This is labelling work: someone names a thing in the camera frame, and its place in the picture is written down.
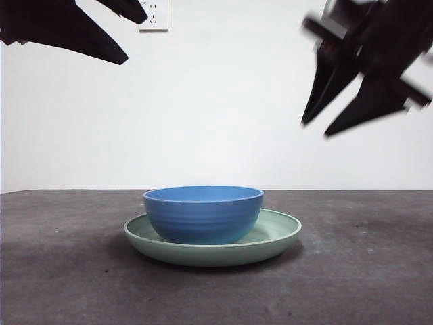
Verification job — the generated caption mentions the green shallow plate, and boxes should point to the green shallow plate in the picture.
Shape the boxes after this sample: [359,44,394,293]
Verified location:
[123,208,302,268]

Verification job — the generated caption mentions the white wall power socket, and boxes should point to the white wall power socket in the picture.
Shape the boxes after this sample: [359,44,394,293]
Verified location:
[138,0,169,34]

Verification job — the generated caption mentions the blue ribbed bowl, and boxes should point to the blue ribbed bowl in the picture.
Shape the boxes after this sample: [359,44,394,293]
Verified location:
[141,185,265,244]

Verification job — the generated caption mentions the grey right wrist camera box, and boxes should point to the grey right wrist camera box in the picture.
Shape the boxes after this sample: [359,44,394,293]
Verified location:
[323,1,368,37]

